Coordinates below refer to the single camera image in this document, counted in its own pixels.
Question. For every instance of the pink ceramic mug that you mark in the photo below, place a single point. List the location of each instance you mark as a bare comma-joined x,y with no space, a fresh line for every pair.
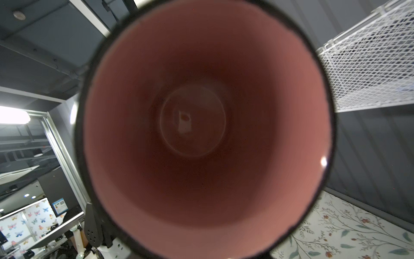
205,129

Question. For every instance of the white wire basket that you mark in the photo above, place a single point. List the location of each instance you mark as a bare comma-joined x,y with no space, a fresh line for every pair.
371,65

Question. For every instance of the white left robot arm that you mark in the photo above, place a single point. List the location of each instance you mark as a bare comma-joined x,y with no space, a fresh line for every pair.
92,240

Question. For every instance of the black computer monitor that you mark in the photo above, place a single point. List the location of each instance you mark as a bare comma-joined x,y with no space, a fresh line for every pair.
58,191

